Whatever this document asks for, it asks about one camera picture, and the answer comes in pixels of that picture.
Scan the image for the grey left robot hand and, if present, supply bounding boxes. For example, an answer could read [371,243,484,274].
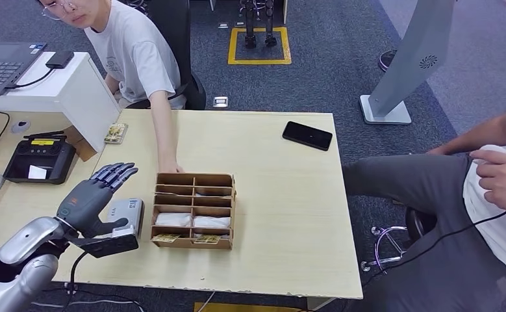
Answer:
[56,162,140,239]

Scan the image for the person's left hand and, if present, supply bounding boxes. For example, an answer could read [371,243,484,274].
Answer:
[158,160,184,174]
[470,149,506,215]

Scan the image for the brown cardboard organizer box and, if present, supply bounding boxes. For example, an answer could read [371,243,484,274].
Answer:
[150,173,237,251]

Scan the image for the person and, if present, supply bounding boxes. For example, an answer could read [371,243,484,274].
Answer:
[35,0,189,174]
[342,94,506,312]

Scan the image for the black handheld controller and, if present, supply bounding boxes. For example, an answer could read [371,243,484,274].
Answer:
[3,131,77,185]

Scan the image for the white folded towel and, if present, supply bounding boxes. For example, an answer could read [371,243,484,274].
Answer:
[155,213,192,228]
[192,215,232,229]

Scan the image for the brown cardboard piece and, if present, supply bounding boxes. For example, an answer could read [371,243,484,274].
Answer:
[63,125,97,163]

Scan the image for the black stool seat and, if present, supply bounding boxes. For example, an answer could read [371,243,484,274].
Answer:
[405,207,436,242]

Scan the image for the white desk riser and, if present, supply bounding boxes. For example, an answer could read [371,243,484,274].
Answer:
[0,51,121,152]

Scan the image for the black round base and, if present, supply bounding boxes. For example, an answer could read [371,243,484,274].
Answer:
[378,49,398,73]

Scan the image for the grey kiosk stand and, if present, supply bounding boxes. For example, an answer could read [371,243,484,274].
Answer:
[359,0,457,126]

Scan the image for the chrome stool base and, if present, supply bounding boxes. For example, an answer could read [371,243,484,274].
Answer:
[360,226,409,274]

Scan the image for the black smartphone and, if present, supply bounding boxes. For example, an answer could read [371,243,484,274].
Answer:
[282,121,334,151]

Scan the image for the black office chair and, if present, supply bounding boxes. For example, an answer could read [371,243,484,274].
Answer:
[125,0,207,111]

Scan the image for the black rectangular dock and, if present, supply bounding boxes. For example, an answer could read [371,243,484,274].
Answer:
[45,50,75,70]

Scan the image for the black robot legs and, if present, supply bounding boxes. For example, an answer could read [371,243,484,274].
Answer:
[240,0,279,49]

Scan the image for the clear-rimmed eyeglasses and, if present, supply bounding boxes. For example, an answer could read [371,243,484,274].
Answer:
[42,1,78,21]

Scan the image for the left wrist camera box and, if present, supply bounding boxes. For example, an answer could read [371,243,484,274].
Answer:
[70,227,140,259]

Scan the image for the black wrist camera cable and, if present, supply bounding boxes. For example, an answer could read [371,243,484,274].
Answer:
[65,252,89,302]

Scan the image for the thin black remote cable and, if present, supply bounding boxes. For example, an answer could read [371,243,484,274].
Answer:
[360,210,506,286]

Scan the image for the grey floor cable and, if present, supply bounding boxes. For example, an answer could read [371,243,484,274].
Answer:
[31,299,144,312]

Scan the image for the black dock cable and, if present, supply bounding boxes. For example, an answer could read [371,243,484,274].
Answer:
[5,68,56,90]

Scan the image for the white floor cable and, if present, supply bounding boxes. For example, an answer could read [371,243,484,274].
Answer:
[196,292,217,312]

